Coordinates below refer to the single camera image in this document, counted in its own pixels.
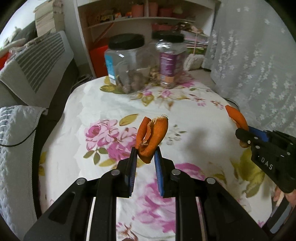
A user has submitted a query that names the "curled orange peel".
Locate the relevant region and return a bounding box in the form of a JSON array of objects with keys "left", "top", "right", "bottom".
[{"left": 135, "top": 115, "right": 169, "bottom": 164}]

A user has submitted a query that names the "long orange peel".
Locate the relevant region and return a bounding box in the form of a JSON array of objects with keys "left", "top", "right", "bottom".
[{"left": 225, "top": 105, "right": 249, "bottom": 131}]

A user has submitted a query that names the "operator right hand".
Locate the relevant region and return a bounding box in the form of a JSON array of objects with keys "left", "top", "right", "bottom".
[{"left": 273, "top": 186, "right": 296, "bottom": 208}]

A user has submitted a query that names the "floral tablecloth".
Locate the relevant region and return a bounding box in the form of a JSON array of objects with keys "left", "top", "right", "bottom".
[{"left": 39, "top": 77, "right": 272, "bottom": 240}]

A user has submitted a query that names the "white lace curtain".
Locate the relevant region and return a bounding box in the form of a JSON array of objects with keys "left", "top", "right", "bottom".
[{"left": 203, "top": 1, "right": 295, "bottom": 136}]

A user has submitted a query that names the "clear jar blue label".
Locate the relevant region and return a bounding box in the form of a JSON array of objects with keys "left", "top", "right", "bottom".
[{"left": 104, "top": 33, "right": 150, "bottom": 94}]

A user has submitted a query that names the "white fluffy towel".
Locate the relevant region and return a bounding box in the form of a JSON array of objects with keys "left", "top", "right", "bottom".
[{"left": 183, "top": 54, "right": 204, "bottom": 71}]

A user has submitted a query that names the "clear jar purple label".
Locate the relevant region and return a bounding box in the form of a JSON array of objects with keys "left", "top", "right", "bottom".
[{"left": 152, "top": 31, "right": 187, "bottom": 89}]

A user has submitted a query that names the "stack of colourful papers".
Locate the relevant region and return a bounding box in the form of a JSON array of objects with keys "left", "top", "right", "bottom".
[{"left": 181, "top": 30, "right": 209, "bottom": 55}]

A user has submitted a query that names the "red storage box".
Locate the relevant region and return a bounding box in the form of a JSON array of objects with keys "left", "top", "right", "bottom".
[{"left": 89, "top": 45, "right": 108, "bottom": 78}]

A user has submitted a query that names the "grey quilted blanket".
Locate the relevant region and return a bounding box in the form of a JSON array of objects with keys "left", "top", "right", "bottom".
[{"left": 1, "top": 105, "right": 45, "bottom": 240}]

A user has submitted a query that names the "grey striped sofa cushion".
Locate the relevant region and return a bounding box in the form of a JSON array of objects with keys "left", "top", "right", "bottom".
[{"left": 1, "top": 31, "right": 74, "bottom": 108}]

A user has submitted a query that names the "white bookshelf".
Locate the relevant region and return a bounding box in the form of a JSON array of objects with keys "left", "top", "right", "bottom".
[{"left": 74, "top": 1, "right": 221, "bottom": 77}]

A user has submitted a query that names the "stack of books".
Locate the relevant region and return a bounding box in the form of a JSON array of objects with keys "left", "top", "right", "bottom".
[{"left": 33, "top": 1, "right": 65, "bottom": 37}]

